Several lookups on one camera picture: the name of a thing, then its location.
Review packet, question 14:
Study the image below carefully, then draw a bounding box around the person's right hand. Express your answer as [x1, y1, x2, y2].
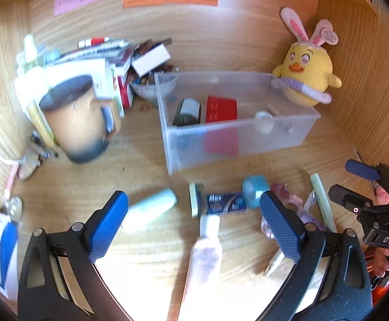
[365, 188, 389, 287]

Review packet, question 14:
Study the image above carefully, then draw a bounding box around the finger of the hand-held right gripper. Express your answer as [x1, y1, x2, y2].
[328, 185, 382, 215]
[345, 160, 381, 182]

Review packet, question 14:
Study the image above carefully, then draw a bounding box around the stack of books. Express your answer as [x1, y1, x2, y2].
[45, 40, 135, 117]

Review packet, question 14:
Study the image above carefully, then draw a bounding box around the white and blue box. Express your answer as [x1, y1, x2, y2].
[0, 209, 19, 300]

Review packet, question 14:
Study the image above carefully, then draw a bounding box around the orange clothing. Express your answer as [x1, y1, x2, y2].
[370, 279, 389, 306]

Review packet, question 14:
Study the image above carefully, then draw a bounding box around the pink tube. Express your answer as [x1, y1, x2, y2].
[178, 215, 222, 321]

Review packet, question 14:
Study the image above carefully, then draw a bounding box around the brown mug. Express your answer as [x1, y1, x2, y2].
[39, 76, 123, 164]

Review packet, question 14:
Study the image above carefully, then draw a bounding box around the white tape roll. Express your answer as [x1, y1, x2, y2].
[255, 111, 275, 134]

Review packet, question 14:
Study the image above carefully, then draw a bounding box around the clear plastic storage box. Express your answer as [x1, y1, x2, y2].
[154, 71, 321, 175]

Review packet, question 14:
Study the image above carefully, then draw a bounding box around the pale yellow spray bottle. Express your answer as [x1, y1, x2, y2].
[24, 34, 38, 68]

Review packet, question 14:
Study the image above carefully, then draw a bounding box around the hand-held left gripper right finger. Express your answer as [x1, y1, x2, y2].
[255, 190, 373, 321]

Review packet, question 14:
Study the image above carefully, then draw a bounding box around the red box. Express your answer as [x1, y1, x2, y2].
[204, 95, 240, 157]

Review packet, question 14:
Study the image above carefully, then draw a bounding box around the dark green bottle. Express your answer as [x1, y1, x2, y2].
[172, 98, 202, 127]

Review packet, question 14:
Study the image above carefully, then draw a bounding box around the red and white marker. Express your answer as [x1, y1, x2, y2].
[78, 37, 113, 49]

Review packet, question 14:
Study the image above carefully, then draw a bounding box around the mint tube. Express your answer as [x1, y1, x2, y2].
[122, 188, 178, 231]

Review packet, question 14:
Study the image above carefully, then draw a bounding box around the white cardboard box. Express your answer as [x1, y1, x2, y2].
[131, 45, 171, 77]

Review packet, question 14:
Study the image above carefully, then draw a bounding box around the yellow chick plush toy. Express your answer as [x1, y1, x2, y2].
[271, 7, 342, 108]

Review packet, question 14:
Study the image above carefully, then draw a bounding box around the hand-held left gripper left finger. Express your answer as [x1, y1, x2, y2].
[17, 190, 130, 321]

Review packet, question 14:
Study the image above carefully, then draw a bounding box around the pale green stick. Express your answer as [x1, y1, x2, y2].
[310, 173, 337, 233]

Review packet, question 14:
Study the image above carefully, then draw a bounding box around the dark blue package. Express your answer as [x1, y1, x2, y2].
[189, 182, 248, 217]

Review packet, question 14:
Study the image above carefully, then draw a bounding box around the glass bowl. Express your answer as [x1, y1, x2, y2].
[128, 72, 180, 101]

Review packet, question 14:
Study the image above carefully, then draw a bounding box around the pink braided bracelet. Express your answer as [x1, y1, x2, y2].
[261, 181, 325, 239]

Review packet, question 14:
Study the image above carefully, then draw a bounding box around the blue tape roll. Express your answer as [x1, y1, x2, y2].
[242, 175, 270, 208]

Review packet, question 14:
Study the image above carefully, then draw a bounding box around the keychain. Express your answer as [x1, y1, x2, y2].
[17, 132, 59, 179]

